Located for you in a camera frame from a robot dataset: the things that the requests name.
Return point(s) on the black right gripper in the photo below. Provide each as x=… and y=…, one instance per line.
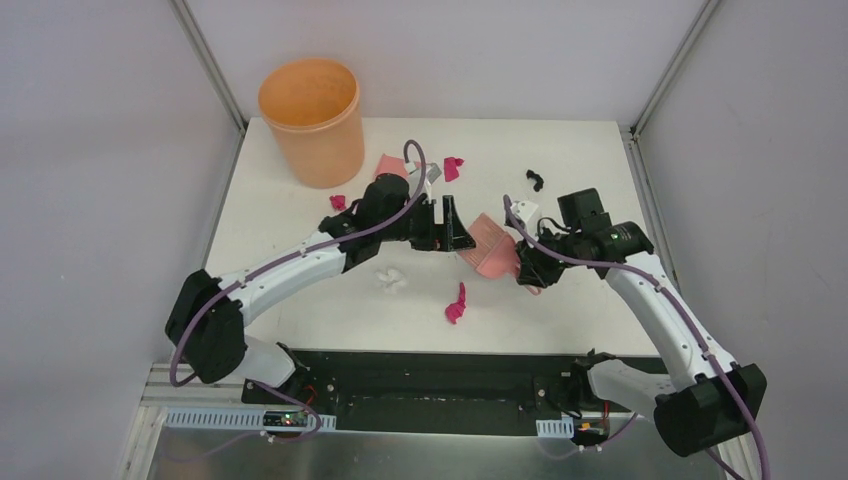
x=532, y=269

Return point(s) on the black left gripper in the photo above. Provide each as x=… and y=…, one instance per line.
x=431, y=224

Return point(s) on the pink hand brush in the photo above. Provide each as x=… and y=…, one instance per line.
x=494, y=255

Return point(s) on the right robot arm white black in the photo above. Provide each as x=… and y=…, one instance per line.
x=705, y=397

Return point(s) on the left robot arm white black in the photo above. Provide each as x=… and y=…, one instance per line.
x=208, y=320

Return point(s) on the magenta paper scrap top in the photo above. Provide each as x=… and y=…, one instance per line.
x=451, y=168

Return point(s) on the magenta paper scrap bottom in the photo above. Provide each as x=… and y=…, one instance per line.
x=455, y=310

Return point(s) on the white paper scrap centre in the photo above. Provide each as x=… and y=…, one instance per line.
x=391, y=280

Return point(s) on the black paper scrap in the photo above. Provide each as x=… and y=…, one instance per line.
x=536, y=179

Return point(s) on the pink plastic dustpan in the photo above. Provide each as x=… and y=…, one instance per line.
x=395, y=166

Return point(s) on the small magenta paper scrap left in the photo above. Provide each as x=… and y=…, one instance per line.
x=338, y=202

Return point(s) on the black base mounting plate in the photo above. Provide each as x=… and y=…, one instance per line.
x=440, y=393

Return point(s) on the orange plastic bin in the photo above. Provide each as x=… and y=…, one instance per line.
x=312, y=108

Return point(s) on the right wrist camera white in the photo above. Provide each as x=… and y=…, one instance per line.
x=528, y=214

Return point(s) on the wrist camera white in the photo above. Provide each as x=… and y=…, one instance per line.
x=528, y=214
x=431, y=174

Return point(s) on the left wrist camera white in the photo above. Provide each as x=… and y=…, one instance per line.
x=431, y=174

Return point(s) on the right white slotted cable duct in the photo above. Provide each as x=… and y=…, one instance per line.
x=562, y=428

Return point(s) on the white slotted cable duct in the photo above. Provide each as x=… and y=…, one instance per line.
x=286, y=421
x=562, y=428

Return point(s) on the left white slotted cable duct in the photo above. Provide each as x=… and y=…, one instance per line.
x=286, y=421

